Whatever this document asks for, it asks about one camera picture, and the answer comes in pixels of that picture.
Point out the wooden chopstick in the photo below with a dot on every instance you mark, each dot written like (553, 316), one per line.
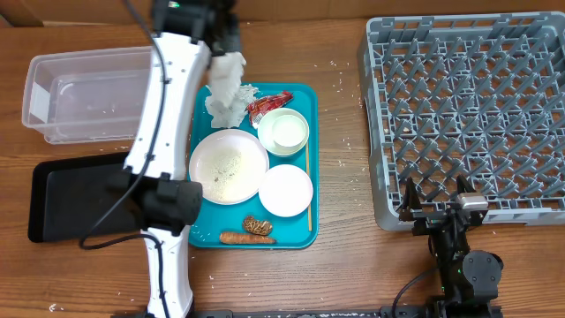
(309, 187)

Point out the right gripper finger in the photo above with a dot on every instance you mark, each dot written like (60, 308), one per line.
(463, 185)
(410, 197)

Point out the white cup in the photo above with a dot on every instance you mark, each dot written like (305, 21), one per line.
(288, 131)

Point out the white napkin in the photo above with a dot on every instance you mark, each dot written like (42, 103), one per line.
(224, 78)
(232, 115)

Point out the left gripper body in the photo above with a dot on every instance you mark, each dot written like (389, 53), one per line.
(229, 41)

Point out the small pink plate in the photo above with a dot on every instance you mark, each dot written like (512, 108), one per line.
(283, 191)

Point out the red snack wrapper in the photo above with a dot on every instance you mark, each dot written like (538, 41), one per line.
(260, 107)

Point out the large white plate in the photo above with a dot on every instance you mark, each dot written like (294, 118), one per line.
(230, 164)

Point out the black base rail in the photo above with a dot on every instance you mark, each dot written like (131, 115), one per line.
(304, 314)

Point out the black plastic tray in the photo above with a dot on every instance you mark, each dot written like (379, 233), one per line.
(69, 195)

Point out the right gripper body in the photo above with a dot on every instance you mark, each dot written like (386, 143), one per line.
(427, 223)

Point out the orange carrot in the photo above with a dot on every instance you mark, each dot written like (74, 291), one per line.
(235, 238)

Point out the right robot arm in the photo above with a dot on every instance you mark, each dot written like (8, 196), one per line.
(469, 278)

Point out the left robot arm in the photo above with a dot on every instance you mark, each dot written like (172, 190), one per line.
(185, 37)

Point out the clear plastic bin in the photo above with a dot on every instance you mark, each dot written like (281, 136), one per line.
(86, 96)

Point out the grey dishwasher rack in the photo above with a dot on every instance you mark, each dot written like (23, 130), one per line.
(479, 96)

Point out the pale green bowl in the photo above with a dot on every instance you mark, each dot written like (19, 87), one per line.
(265, 132)

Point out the teal plastic tray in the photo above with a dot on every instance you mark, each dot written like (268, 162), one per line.
(296, 232)

